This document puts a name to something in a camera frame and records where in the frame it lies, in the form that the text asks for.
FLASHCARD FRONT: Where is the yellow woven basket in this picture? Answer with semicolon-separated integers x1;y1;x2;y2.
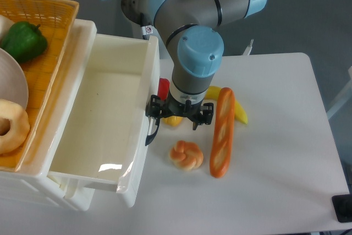
1;0;79;172

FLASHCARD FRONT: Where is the yellow banana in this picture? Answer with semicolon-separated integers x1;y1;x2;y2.
205;86;248;124

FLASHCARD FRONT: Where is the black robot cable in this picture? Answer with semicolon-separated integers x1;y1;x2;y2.
140;12;151;40

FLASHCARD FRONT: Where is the white plastic drawer cabinet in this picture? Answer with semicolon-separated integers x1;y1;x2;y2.
1;19;97;208

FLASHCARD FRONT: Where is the red bell pepper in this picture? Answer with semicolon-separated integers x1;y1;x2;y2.
157;78;170;100

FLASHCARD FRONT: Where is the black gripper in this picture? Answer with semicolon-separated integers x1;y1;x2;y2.
145;92;214;130

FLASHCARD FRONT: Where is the yellow bell pepper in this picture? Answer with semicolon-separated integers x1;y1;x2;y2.
162;116;183;127

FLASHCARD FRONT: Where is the beige donut bread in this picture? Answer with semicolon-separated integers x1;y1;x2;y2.
1;99;30;154

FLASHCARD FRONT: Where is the knotted bread roll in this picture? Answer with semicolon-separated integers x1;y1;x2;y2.
169;140;204;171

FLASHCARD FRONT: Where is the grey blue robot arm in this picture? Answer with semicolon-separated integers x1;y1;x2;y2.
121;0;267;127

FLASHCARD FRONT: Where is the green bell pepper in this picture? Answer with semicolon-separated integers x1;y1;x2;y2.
1;21;48;63

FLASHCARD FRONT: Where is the orange baguette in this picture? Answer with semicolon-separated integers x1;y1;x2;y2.
210;88;235;178

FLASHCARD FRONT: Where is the white object in basket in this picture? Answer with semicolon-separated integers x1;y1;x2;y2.
0;15;14;40

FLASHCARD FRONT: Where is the black device at edge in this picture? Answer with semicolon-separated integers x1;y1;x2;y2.
332;194;351;223

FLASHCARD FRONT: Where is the white plate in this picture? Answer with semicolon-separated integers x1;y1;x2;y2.
0;49;29;109

